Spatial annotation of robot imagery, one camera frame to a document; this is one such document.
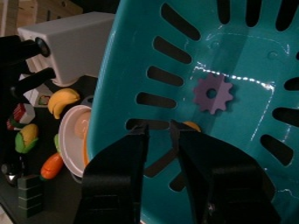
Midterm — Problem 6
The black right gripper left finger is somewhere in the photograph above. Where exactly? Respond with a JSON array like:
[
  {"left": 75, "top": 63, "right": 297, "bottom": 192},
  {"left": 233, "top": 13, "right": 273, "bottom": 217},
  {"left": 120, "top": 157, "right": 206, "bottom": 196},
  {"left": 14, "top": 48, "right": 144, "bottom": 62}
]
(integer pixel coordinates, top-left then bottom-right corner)
[{"left": 73, "top": 122, "right": 150, "bottom": 224}]

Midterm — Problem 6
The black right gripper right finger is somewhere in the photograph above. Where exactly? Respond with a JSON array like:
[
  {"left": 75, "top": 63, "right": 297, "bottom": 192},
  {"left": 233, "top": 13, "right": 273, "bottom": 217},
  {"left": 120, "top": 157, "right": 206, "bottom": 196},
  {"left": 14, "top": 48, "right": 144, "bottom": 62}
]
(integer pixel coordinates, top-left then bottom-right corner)
[{"left": 168, "top": 119, "right": 281, "bottom": 224}]

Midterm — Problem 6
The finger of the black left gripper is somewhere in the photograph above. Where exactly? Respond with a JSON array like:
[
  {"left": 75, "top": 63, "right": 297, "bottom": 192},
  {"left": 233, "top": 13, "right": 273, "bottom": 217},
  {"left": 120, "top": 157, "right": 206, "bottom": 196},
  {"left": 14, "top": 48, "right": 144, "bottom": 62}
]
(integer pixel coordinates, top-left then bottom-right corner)
[
  {"left": 10, "top": 67, "right": 57, "bottom": 97},
  {"left": 17, "top": 36, "right": 51, "bottom": 60}
]

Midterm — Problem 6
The orange toy squash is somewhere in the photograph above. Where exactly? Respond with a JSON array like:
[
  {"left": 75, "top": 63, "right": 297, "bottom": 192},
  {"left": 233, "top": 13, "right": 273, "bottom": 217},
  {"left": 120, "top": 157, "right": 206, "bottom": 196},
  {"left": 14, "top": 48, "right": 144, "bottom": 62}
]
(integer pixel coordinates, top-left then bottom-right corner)
[{"left": 81, "top": 136, "right": 89, "bottom": 168}]

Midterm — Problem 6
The white toy cube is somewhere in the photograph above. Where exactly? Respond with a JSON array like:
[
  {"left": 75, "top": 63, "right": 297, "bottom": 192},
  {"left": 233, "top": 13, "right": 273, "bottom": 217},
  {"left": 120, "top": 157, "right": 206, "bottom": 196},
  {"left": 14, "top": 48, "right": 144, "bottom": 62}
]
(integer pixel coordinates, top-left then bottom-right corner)
[{"left": 22, "top": 87, "right": 53, "bottom": 108}]

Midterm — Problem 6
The yellow toy banana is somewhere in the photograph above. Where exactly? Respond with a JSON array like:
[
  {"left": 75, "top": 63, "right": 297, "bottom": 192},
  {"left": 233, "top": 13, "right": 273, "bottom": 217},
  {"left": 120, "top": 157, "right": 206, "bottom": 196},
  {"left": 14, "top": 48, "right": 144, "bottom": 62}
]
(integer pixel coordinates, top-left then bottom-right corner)
[{"left": 46, "top": 87, "right": 81, "bottom": 120}]

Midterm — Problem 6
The white toy appliance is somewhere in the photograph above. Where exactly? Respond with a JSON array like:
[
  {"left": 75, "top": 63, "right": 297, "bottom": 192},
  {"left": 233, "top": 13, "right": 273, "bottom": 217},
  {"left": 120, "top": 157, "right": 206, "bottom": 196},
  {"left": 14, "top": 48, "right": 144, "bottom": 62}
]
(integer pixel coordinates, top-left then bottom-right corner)
[{"left": 15, "top": 11, "right": 117, "bottom": 88}]

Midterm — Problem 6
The red and white toy block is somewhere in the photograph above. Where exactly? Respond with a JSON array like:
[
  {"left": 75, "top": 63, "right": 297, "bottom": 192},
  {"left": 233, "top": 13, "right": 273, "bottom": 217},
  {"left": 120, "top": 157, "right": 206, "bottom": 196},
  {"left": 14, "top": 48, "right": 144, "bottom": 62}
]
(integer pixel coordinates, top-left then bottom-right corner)
[{"left": 5, "top": 102, "right": 37, "bottom": 130}]

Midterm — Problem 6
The wooden toy crate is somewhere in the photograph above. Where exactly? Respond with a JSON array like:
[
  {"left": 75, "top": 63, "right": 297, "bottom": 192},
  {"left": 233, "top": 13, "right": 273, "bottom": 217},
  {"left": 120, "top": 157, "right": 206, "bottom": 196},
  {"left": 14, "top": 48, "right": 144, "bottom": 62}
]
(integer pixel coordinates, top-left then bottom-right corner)
[{"left": 0, "top": 0, "right": 83, "bottom": 38}]

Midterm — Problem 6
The orange toy carrot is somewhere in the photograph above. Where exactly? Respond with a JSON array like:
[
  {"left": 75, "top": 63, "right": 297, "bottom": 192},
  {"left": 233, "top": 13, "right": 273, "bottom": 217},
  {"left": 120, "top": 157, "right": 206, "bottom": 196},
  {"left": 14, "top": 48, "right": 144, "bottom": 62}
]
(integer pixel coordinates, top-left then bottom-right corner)
[{"left": 39, "top": 151, "right": 65, "bottom": 180}]

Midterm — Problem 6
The lime green toy leaf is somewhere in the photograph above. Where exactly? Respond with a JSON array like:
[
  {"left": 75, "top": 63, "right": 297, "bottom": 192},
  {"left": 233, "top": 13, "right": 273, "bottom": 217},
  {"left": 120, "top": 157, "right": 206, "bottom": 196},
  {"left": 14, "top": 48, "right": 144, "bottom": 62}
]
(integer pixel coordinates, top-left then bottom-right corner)
[{"left": 51, "top": 133, "right": 62, "bottom": 153}]

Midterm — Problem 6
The yellow green toy corn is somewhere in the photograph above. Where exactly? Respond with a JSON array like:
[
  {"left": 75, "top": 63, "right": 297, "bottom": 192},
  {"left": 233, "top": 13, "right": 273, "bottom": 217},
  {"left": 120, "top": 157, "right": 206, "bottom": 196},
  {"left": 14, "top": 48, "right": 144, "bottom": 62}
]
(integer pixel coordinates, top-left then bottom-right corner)
[{"left": 13, "top": 123, "right": 39, "bottom": 154}]

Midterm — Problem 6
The small orange toy piece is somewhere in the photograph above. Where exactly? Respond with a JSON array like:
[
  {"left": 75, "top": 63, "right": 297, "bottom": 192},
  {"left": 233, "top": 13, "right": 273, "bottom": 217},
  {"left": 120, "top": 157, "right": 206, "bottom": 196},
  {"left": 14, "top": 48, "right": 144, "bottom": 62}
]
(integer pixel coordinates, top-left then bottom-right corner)
[{"left": 181, "top": 121, "right": 201, "bottom": 133}]

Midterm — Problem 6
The dark green toy block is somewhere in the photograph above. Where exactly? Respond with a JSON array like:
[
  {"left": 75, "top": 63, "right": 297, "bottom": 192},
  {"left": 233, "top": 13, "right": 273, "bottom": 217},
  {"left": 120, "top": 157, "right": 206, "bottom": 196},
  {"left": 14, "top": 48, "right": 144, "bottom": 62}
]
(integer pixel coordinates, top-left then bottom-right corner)
[{"left": 15, "top": 174, "right": 43, "bottom": 219}]

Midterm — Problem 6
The purple foam gear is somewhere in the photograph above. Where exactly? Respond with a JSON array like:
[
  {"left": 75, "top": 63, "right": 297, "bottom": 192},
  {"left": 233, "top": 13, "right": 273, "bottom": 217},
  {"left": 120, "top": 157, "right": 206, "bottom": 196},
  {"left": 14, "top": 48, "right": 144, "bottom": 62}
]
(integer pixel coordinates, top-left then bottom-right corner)
[{"left": 192, "top": 73, "right": 234, "bottom": 116}]

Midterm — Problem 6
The teal plastic slotted basket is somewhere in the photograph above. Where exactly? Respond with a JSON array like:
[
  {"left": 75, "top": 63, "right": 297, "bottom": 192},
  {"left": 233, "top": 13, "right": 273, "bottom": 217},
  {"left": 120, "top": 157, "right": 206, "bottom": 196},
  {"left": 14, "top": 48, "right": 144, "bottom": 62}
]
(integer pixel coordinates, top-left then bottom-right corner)
[{"left": 85, "top": 0, "right": 299, "bottom": 224}]

